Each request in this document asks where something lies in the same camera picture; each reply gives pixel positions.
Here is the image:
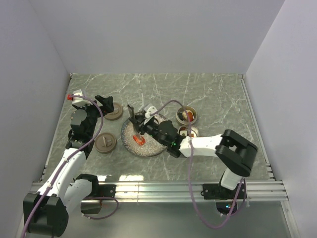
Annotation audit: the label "white black sushi piece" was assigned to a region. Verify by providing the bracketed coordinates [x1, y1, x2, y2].
[177, 111, 187, 121]

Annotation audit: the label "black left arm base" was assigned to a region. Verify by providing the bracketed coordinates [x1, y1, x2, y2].
[74, 174, 116, 198]

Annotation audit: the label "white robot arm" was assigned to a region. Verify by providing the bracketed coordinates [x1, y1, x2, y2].
[167, 129, 258, 190]

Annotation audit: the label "round lunch container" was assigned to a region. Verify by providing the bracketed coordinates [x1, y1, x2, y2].
[176, 106, 198, 125]
[178, 125, 199, 137]

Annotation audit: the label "round lunch container far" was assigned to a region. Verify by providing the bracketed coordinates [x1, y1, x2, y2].
[176, 106, 198, 125]

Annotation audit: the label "brown round lid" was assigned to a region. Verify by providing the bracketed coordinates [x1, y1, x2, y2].
[95, 132, 117, 154]
[104, 103, 123, 121]

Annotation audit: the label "speckled ceramic plate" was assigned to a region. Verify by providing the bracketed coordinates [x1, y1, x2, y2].
[121, 118, 167, 157]

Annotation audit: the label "orange salmon slice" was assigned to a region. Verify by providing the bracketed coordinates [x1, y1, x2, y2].
[186, 111, 195, 122]

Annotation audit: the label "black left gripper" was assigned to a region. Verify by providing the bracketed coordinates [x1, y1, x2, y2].
[75, 95, 113, 136]

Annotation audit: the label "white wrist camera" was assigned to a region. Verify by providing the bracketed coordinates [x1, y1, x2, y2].
[144, 104, 158, 124]
[67, 89, 89, 107]

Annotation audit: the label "orange shrimp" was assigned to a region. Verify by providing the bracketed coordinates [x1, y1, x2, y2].
[133, 134, 145, 146]

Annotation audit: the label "silver metal tongs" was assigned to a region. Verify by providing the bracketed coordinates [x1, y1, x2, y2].
[127, 104, 140, 135]

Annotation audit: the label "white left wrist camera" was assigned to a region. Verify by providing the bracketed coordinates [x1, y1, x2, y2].
[67, 89, 89, 107]

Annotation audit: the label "aluminium left side rail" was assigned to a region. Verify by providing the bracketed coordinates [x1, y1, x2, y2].
[38, 73, 73, 182]

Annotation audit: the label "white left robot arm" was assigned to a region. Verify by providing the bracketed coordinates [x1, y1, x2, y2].
[20, 91, 114, 238]

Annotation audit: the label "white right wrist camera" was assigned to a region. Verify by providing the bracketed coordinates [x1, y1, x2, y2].
[144, 104, 158, 124]

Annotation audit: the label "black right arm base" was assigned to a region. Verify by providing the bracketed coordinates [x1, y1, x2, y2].
[201, 183, 238, 215]

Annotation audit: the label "aluminium front rail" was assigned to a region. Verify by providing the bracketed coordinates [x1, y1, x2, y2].
[100, 180, 289, 203]

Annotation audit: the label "round lunch container near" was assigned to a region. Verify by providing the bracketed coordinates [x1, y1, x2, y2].
[178, 125, 199, 137]

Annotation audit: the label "white sushi green dot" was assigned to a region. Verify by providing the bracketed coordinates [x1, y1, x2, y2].
[179, 130, 187, 136]

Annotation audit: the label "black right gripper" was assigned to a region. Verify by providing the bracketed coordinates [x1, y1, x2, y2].
[130, 114, 168, 147]

